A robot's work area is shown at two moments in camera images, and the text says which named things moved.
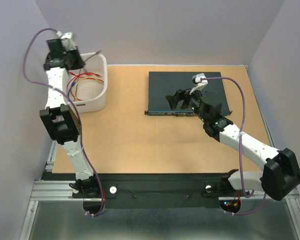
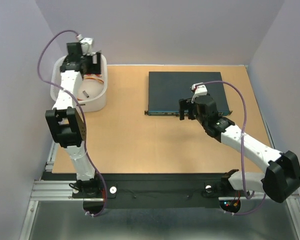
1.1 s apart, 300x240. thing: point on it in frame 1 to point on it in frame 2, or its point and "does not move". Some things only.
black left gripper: [80, 64] to [96, 68]
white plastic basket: [87, 86] does not move
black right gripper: [181, 94] to [182, 108]
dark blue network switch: [163, 83] does not move
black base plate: [130, 190] does not move
